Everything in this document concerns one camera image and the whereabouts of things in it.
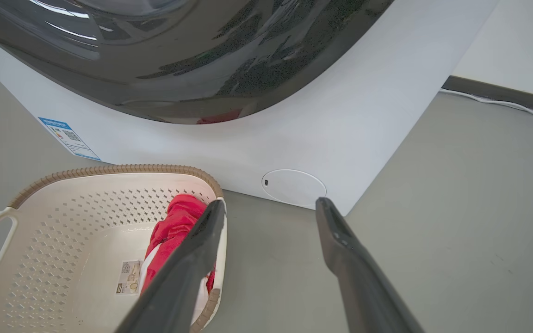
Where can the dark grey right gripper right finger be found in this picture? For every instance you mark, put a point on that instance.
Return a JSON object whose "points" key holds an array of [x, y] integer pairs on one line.
{"points": [[354, 268]]}

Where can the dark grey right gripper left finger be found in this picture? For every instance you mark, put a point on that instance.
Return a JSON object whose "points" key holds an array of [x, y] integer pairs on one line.
{"points": [[188, 273]]}

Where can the cream plastic laundry basket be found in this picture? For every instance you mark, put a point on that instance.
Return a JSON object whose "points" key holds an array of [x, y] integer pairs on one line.
{"points": [[63, 231]]}

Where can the paper label inside basket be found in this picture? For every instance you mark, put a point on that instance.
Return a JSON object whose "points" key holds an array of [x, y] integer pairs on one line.
{"points": [[130, 277]]}

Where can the red and white garment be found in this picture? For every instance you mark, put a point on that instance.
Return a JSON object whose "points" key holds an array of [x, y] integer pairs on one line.
{"points": [[174, 226]]}

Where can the round white filter cover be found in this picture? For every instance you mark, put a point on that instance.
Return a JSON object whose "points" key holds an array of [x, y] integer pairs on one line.
{"points": [[292, 186]]}

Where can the white washing machine body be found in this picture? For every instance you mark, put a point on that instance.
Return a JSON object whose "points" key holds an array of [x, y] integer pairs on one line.
{"points": [[340, 115]]}

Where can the blue white energy label sticker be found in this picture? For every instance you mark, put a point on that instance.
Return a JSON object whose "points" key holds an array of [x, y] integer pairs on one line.
{"points": [[68, 138]]}

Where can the dark glass washing machine door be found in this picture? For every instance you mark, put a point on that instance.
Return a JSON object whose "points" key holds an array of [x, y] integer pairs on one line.
{"points": [[178, 69]]}

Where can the dark grey baseboard strip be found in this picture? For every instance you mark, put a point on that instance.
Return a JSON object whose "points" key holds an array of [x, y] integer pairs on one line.
{"points": [[502, 94]]}

